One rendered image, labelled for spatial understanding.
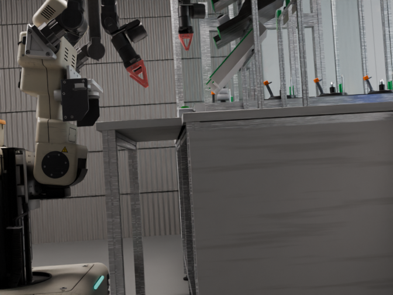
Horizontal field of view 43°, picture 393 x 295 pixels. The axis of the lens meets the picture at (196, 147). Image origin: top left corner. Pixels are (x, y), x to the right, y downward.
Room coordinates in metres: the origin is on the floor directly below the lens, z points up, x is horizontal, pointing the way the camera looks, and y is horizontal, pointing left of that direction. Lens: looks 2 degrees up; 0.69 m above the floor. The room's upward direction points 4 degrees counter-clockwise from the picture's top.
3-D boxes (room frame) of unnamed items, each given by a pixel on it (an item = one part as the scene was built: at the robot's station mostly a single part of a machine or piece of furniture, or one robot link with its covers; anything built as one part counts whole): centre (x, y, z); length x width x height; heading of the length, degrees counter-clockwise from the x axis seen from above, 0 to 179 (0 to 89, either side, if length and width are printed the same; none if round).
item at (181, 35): (2.30, 0.02, 1.27); 0.07 x 0.07 x 0.09; 4
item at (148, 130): (2.16, 0.01, 0.84); 0.90 x 0.70 x 0.03; 2
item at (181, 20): (2.29, 0.02, 1.34); 0.10 x 0.07 x 0.07; 4
